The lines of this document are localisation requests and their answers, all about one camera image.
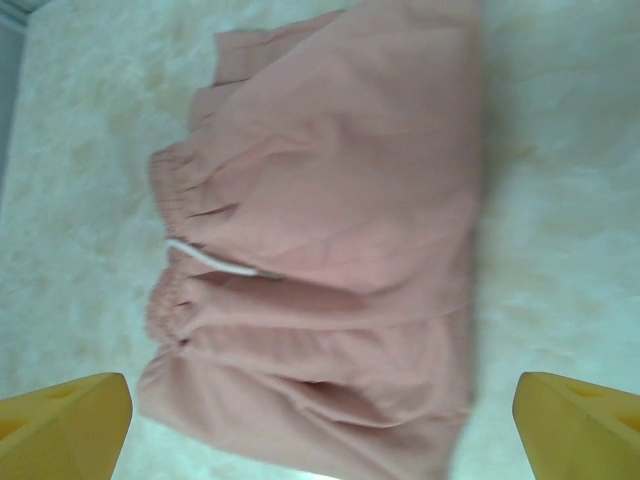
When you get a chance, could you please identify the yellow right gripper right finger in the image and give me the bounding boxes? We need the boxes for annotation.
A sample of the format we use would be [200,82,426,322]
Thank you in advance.
[514,372,640,480]

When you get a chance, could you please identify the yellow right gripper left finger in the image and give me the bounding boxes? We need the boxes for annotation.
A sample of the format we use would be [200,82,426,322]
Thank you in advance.
[0,372,134,480]

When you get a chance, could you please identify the pink shorts with white drawstring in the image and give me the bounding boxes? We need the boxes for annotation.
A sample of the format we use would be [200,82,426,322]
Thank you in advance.
[135,0,485,480]

